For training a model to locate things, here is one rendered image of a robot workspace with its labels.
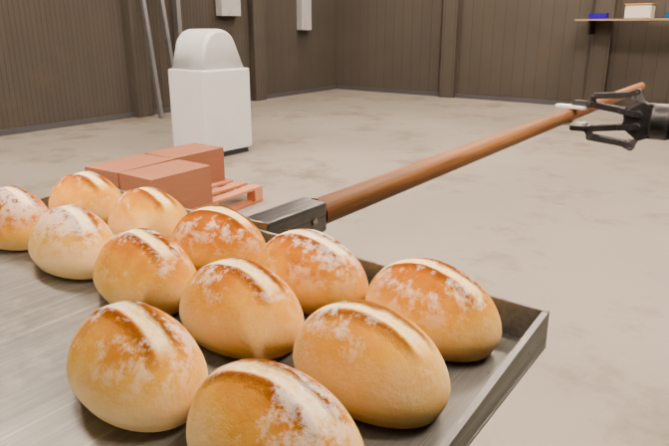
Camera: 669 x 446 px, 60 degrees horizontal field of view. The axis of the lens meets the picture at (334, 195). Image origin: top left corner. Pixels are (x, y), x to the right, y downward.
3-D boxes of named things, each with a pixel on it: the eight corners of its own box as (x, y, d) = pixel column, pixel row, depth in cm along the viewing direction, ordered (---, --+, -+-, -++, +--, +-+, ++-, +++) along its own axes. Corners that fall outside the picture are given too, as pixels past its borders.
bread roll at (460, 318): (340, 334, 40) (341, 261, 39) (392, 300, 45) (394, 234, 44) (474, 386, 34) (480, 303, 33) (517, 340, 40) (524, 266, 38)
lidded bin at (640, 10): (654, 18, 934) (657, 3, 928) (651, 18, 907) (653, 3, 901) (626, 18, 958) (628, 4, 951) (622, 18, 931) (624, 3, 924)
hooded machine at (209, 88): (217, 144, 712) (210, 28, 674) (255, 150, 676) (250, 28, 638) (171, 153, 658) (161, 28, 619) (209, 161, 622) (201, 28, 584)
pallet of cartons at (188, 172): (201, 186, 522) (198, 141, 510) (266, 201, 478) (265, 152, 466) (84, 220, 432) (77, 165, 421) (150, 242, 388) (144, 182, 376)
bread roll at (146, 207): (94, 240, 58) (87, 186, 57) (149, 222, 63) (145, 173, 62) (153, 263, 52) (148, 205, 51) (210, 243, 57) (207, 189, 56)
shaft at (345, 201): (635, 91, 193) (636, 82, 193) (645, 92, 192) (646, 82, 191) (303, 224, 63) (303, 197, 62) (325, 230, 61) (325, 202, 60)
